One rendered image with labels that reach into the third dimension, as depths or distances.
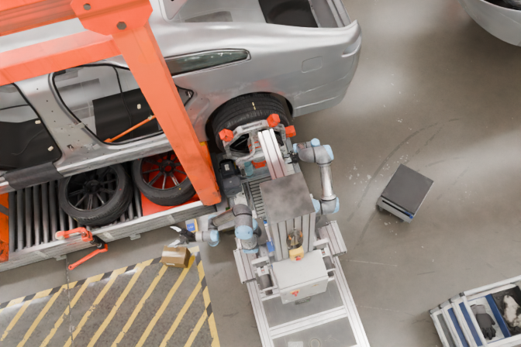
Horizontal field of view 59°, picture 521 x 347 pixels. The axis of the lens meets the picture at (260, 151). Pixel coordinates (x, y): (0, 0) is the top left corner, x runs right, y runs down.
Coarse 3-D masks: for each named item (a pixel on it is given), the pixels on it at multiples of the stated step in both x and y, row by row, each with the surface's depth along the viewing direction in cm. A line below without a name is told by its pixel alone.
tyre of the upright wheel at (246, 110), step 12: (240, 96) 384; (252, 96) 383; (264, 96) 387; (228, 108) 383; (240, 108) 378; (252, 108) 377; (264, 108) 380; (276, 108) 387; (216, 120) 391; (228, 120) 380; (240, 120) 375; (252, 120) 379; (216, 132) 393
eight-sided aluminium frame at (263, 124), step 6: (264, 120) 378; (240, 126) 377; (246, 126) 376; (252, 126) 379; (258, 126) 375; (264, 126) 375; (276, 126) 384; (282, 126) 390; (234, 132) 380; (240, 132) 375; (246, 132) 377; (282, 132) 392; (234, 138) 380; (282, 138) 401; (228, 144) 387; (228, 150) 396; (228, 156) 404; (234, 156) 408; (240, 156) 414
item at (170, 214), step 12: (192, 204) 427; (144, 216) 426; (156, 216) 425; (168, 216) 427; (108, 228) 423; (120, 228) 426; (132, 228) 433; (60, 240) 422; (72, 240) 421; (24, 252) 419; (36, 252) 421; (48, 252) 429; (0, 264) 425
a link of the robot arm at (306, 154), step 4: (296, 144) 380; (300, 144) 375; (304, 144) 379; (296, 148) 376; (300, 148) 360; (304, 148) 349; (308, 148) 342; (296, 152) 381; (300, 152) 346; (304, 152) 342; (308, 152) 339; (312, 152) 338; (300, 156) 346; (304, 156) 341; (308, 156) 339; (312, 156) 338; (304, 160) 344; (308, 160) 341; (312, 160) 340
